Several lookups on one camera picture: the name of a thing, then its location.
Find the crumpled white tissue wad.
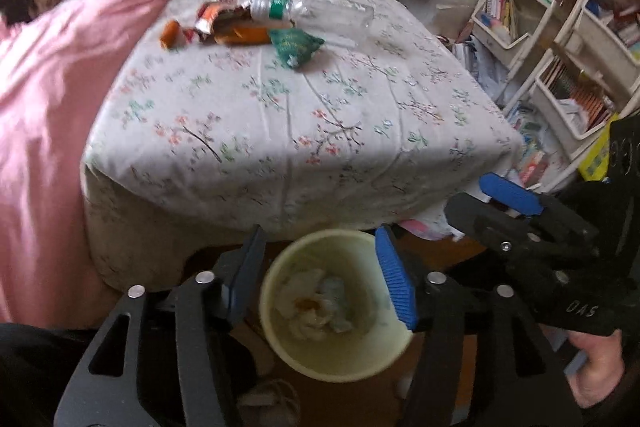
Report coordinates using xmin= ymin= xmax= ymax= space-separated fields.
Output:
xmin=279 ymin=269 xmax=358 ymax=340

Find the person's right hand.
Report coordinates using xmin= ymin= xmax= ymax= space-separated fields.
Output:
xmin=565 ymin=329 xmax=626 ymax=409

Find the clear plastic bottle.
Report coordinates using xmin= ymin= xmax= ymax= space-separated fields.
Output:
xmin=250 ymin=0 xmax=376 ymax=34

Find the green snack packet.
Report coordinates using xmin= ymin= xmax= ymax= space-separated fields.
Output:
xmin=269 ymin=28 xmax=326 ymax=70

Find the pale green waste bin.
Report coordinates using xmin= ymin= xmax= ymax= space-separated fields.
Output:
xmin=259 ymin=229 xmax=415 ymax=383

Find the yellow green box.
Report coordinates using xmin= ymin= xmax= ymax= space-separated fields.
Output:
xmin=580 ymin=117 xmax=621 ymax=180

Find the pink blanket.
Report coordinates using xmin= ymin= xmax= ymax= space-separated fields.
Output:
xmin=0 ymin=0 xmax=226 ymax=328

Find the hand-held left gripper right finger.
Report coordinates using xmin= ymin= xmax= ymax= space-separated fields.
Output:
xmin=374 ymin=226 xmax=585 ymax=427

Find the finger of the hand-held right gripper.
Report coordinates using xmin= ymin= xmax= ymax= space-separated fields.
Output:
xmin=444 ymin=193 xmax=592 ymax=289
xmin=479 ymin=173 xmax=599 ymax=249

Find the row of books in trolley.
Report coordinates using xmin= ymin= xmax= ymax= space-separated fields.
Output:
xmin=485 ymin=0 xmax=516 ymax=32

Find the red snack wrapper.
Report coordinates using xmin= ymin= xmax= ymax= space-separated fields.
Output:
xmin=194 ymin=0 xmax=253 ymax=42

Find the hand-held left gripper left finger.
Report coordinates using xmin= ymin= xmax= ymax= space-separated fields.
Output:
xmin=52 ymin=224 xmax=268 ymax=427

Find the white plastic bag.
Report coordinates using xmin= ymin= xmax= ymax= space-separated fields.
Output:
xmin=435 ymin=0 xmax=488 ymax=40

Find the orange snack packet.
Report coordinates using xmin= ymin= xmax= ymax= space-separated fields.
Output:
xmin=214 ymin=22 xmax=271 ymax=46

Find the stack of books on floor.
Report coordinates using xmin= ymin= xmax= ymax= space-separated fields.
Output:
xmin=505 ymin=107 xmax=551 ymax=188

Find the floral cloth covered table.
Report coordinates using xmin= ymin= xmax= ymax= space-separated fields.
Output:
xmin=80 ymin=0 xmax=523 ymax=293

